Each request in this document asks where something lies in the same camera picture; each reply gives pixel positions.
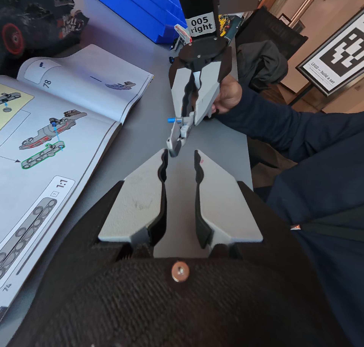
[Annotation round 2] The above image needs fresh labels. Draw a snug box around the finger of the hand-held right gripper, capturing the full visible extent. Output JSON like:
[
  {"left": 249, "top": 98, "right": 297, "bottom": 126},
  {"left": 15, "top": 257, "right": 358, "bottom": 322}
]
[
  {"left": 193, "top": 61, "right": 222, "bottom": 126},
  {"left": 171, "top": 67, "right": 199, "bottom": 126}
]

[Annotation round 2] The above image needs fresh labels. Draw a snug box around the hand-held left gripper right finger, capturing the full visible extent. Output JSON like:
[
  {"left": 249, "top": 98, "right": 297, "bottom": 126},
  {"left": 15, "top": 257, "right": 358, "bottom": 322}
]
[{"left": 195, "top": 149, "right": 264, "bottom": 249}]

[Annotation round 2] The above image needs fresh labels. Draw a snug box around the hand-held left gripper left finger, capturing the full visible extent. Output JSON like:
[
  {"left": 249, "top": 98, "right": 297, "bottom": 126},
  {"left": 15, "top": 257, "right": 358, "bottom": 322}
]
[{"left": 98, "top": 148, "right": 168, "bottom": 246}]

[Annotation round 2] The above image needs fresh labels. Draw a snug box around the grey lego assembly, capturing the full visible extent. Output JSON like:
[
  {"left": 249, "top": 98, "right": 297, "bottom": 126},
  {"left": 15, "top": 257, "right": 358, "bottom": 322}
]
[{"left": 166, "top": 111, "right": 197, "bottom": 158}]

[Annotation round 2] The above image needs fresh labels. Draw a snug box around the person's right forearm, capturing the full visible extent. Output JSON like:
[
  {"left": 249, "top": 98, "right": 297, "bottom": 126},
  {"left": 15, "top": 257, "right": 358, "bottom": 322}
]
[{"left": 213, "top": 87, "right": 364, "bottom": 168}]

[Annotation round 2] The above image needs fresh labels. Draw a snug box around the lego piece with red sticker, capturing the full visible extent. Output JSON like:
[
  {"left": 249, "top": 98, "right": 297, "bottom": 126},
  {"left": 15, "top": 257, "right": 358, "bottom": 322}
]
[{"left": 173, "top": 23, "right": 192, "bottom": 50}]

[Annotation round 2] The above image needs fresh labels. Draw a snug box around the yellow and dark lego box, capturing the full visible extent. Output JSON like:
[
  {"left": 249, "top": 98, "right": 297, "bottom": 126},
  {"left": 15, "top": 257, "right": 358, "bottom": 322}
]
[{"left": 218, "top": 13, "right": 246, "bottom": 40}]

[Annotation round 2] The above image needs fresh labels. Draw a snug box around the lego instruction booklet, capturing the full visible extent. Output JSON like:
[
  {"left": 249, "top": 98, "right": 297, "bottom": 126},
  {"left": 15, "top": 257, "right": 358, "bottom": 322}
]
[{"left": 0, "top": 44, "right": 155, "bottom": 323}]

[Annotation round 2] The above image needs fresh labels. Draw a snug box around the monster truck lego box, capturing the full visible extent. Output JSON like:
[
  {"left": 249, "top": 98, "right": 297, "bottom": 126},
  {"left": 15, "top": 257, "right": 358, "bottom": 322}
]
[{"left": 0, "top": 0, "right": 90, "bottom": 79}]

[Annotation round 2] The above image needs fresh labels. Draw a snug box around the person's right hand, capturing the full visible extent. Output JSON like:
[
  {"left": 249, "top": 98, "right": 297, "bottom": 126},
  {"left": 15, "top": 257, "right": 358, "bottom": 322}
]
[{"left": 211, "top": 74, "right": 243, "bottom": 116}]

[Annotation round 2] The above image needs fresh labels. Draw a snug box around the brown chair seat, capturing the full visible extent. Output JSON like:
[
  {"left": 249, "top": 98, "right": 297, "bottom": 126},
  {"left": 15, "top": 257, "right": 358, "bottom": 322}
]
[{"left": 248, "top": 137, "right": 297, "bottom": 189}]

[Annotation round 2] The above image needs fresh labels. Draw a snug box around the dark jacket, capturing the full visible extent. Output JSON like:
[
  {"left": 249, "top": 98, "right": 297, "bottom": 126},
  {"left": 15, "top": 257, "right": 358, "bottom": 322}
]
[{"left": 237, "top": 39, "right": 289, "bottom": 94}]

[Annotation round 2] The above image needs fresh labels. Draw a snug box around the blue plastic storage bin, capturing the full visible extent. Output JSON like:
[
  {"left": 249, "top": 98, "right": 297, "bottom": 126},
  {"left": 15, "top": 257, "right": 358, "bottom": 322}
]
[{"left": 85, "top": 0, "right": 189, "bottom": 45}]

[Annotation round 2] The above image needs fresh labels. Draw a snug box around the black chair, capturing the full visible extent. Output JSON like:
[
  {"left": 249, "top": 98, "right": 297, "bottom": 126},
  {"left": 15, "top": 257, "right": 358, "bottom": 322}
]
[{"left": 235, "top": 6, "right": 309, "bottom": 97}]

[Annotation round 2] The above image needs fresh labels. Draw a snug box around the person's dark blue clothing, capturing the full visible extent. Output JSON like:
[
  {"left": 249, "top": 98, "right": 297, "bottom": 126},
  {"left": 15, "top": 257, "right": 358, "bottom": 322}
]
[{"left": 253, "top": 142, "right": 364, "bottom": 347}]

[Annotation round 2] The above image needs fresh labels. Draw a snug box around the framed sign with square marker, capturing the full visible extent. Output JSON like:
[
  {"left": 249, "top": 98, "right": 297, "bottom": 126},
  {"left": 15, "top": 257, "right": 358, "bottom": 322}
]
[{"left": 289, "top": 9, "right": 364, "bottom": 106}]

